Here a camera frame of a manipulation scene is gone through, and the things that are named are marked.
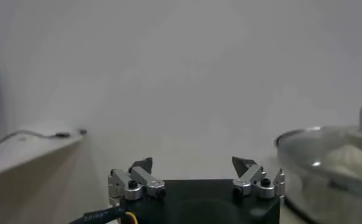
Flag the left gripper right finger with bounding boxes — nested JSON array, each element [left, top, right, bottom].
[[231, 156, 287, 200]]

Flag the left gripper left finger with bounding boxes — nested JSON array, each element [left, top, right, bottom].
[[107, 156, 166, 208]]

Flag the round glass pot lid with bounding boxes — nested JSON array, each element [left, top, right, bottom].
[[273, 102, 362, 224]]

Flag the white steamed baozi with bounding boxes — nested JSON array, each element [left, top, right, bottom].
[[322, 144, 362, 180]]

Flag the white side table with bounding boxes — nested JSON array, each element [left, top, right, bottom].
[[0, 126, 85, 180]]

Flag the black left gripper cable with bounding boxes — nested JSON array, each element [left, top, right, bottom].
[[68, 206, 139, 224]]

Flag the black charging cable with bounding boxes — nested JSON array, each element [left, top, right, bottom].
[[0, 130, 72, 150]]

